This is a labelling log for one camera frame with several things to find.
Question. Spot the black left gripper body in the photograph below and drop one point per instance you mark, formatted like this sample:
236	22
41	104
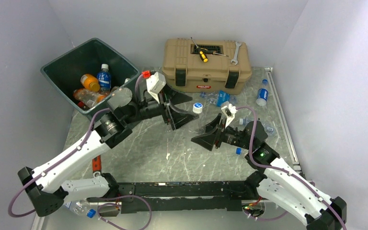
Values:
146	109

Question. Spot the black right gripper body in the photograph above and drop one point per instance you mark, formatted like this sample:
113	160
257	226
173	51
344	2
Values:
233	136

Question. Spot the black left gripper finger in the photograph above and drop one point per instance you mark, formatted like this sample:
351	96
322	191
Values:
178	118
175	96

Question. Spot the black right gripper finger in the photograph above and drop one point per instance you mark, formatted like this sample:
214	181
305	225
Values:
215	124
207	140

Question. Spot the clear bottle white cap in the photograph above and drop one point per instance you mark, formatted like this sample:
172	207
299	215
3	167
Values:
200	122

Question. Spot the crushed Pepsi bottle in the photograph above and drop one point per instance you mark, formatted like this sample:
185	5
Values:
242	152

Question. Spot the crushed blue label bottle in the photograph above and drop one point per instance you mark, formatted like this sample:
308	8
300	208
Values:
217	98

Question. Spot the blue label water bottle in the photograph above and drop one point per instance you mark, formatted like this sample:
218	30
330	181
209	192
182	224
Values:
104	79

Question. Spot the clear bottle orange label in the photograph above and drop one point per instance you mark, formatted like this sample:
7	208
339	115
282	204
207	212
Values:
89	98

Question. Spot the orange juice bottle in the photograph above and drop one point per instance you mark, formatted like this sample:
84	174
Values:
90	82

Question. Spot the small red cap bottle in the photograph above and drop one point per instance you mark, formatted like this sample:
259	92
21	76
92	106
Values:
82	106

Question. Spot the dark green plastic bin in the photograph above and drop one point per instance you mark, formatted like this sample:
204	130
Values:
81	74

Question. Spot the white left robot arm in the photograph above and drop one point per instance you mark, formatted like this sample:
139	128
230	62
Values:
49	186

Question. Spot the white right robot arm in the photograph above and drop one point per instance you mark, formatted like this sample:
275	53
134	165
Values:
274	179

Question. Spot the tan plastic toolbox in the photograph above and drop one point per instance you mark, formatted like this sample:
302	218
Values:
185	71

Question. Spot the yellow black screwdriver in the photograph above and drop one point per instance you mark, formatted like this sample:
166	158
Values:
200	52

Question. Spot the blue label bottle far right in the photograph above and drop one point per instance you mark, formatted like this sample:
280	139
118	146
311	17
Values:
262	94

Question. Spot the thin dark screwdriver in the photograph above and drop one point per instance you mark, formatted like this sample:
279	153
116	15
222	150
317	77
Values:
212	52

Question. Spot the silver open-end wrench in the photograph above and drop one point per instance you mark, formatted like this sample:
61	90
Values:
234	60

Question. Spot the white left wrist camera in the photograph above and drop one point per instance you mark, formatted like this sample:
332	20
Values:
155	82

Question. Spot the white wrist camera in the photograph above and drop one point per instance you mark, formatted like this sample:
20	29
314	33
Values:
155	82
229	110

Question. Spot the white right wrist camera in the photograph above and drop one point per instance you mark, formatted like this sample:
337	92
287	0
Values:
229	110

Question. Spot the red handle adjustable wrench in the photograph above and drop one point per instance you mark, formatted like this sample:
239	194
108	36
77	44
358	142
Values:
97	166

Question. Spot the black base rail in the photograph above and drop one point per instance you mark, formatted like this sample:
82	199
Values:
177	196

